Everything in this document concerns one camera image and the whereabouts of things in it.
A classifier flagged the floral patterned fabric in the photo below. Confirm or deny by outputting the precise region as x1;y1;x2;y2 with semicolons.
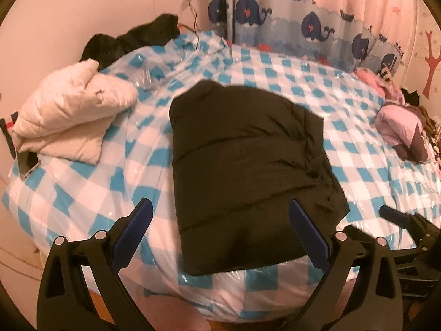
418;107;441;168

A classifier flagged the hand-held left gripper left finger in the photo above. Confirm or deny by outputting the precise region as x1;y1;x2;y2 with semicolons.
36;197;154;331

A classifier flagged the black garment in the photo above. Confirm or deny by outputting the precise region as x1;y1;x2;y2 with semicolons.
81;14;180;70

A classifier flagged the dark flat device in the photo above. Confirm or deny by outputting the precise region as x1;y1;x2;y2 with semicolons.
17;151;41;180

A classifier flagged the small black cloth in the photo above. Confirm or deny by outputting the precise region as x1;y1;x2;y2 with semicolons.
401;88;421;108

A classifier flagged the black charger cable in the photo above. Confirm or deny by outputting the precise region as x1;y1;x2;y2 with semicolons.
188;0;201;52

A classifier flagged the black puffer jacket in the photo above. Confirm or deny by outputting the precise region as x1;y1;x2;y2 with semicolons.
169;80;349;276

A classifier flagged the blue white checked bed cover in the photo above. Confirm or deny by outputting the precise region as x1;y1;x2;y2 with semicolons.
0;29;441;319

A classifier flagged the pink brown jacket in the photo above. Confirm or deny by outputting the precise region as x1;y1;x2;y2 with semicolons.
375;105;435;162

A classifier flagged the red tree wall sticker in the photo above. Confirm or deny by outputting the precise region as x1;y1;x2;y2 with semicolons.
418;29;441;100

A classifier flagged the black white striped item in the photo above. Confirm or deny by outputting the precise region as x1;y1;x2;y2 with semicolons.
379;64;397;83

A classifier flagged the white puffer jacket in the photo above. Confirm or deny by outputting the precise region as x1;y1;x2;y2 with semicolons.
10;58;138;164

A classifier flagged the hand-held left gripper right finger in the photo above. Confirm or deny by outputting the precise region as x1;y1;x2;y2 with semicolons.
289;198;405;331

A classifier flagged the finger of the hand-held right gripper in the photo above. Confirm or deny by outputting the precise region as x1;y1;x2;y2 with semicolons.
345;225;424;259
379;206;441;249

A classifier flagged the dark blue red item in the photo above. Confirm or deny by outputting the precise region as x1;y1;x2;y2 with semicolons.
0;110;20;160

